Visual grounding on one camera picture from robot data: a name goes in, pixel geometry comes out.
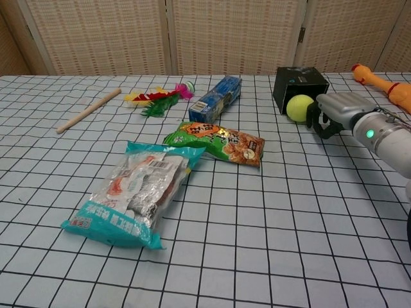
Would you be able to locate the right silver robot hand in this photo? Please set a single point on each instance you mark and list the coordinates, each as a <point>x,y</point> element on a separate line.
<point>342,109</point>

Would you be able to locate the yellow tennis ball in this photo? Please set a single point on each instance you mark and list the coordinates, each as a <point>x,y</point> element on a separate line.
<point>298,108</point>

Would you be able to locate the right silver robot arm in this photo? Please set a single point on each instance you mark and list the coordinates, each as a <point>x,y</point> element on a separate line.
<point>385,141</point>

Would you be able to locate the small black cardboard box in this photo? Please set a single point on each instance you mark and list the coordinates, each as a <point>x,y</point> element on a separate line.
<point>297,80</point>

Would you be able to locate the blue snack package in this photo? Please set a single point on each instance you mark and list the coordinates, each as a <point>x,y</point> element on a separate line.
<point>216,97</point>

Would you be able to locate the yellow rubber chicken toy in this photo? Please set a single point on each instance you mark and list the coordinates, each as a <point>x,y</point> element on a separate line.
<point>390,88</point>

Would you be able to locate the green orange snack bag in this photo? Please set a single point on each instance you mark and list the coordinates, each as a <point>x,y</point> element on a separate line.
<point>224,142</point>

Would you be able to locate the checkered blue tablecloth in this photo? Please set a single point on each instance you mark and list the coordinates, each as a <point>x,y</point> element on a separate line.
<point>257,224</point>

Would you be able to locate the woven folding screen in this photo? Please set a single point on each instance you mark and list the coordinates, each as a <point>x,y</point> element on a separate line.
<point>205,35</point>

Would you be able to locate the colourful feather shuttlecock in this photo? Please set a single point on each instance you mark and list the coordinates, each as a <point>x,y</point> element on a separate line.
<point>157,97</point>

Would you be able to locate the teal clear snack bag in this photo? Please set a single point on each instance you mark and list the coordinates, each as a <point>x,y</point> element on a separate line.
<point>135,195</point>

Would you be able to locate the wooden stick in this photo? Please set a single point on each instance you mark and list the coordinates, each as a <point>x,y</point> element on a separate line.
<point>88,110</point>

